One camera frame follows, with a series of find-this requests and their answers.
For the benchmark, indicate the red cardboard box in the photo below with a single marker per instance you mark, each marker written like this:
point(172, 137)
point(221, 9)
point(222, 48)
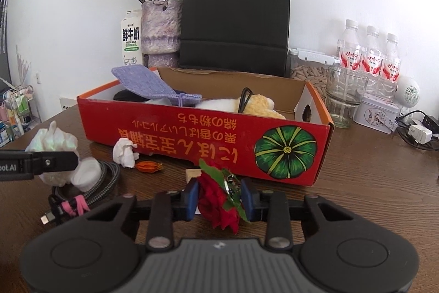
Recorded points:
point(205, 138)

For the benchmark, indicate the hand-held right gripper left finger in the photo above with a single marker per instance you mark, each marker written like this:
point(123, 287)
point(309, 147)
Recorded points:
point(192, 198)

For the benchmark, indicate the clear glass cup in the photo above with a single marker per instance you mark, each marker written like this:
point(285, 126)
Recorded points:
point(343, 114)

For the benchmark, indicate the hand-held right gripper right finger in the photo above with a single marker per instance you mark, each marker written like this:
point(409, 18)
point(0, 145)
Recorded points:
point(247, 200)

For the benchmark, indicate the white and yellow plush toy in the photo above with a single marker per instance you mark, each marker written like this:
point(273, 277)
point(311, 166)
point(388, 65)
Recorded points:
point(260, 106)

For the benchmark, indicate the purple white textured vase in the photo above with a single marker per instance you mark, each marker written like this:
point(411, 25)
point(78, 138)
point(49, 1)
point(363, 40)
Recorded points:
point(161, 25)

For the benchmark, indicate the small crumpled white tissue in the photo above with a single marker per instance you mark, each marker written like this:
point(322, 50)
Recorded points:
point(125, 152)

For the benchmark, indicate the black power adapter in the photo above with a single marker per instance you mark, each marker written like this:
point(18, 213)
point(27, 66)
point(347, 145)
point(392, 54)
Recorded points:
point(431, 123)

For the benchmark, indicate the clear seed container white lid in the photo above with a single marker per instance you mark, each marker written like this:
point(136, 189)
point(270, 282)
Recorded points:
point(307, 73)

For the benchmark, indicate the white green milk carton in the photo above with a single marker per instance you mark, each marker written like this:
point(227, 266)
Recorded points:
point(132, 39)

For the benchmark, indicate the purple knitted cloth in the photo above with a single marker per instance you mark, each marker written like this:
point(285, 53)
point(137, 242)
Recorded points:
point(144, 82)

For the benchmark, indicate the black paper bag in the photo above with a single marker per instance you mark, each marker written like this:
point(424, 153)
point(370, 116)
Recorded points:
point(236, 11)

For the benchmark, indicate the dark navy pouch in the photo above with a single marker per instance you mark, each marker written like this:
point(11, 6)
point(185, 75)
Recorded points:
point(125, 95)

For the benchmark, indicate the white charger plug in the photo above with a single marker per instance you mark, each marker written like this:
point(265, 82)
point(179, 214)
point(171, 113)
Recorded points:
point(420, 134)

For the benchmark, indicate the black wall board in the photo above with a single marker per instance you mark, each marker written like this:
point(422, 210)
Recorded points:
point(2, 32)

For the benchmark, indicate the white round speaker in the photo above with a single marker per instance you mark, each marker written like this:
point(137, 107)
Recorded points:
point(410, 92)

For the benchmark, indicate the small orange dried husk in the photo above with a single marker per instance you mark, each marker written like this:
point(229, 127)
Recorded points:
point(149, 166)

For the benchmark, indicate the white flat box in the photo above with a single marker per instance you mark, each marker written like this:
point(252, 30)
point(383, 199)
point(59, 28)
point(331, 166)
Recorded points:
point(67, 103)

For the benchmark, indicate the small wooden block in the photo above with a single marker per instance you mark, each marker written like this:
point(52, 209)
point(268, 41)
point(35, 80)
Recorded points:
point(192, 174)

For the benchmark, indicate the floral tin box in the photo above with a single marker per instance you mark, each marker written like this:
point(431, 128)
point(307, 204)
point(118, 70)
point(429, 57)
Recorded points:
point(370, 114)

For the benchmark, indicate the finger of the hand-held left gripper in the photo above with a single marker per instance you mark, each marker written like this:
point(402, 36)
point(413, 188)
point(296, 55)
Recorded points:
point(51, 162)

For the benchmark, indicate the red artificial rose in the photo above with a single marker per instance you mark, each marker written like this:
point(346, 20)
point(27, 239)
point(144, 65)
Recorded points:
point(214, 197)

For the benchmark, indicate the dried lavender sprig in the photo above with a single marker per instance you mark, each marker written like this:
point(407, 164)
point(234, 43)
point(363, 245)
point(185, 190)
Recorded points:
point(23, 66)

